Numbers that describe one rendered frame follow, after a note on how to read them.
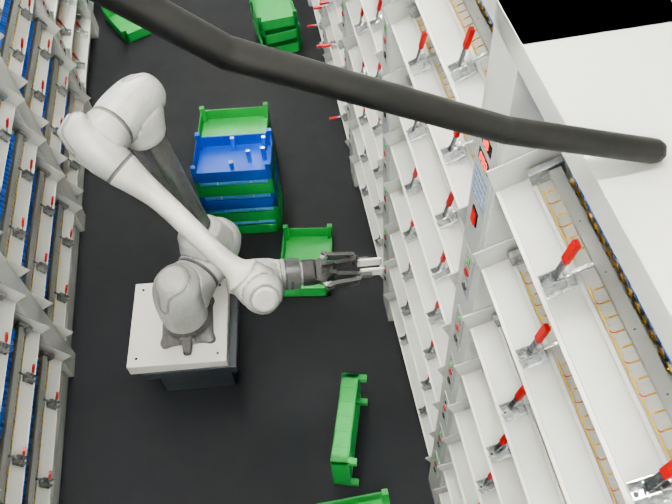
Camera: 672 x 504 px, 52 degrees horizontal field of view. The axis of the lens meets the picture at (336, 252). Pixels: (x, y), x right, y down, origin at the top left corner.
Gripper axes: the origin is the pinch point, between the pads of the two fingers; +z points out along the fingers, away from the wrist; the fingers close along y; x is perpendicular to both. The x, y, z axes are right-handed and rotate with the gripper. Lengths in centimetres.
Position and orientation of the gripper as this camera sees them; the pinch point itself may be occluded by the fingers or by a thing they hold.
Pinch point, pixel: (371, 266)
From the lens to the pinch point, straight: 199.1
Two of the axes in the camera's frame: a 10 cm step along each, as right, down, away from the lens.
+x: 0.7, -6.1, -7.9
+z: 9.8, -0.9, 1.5
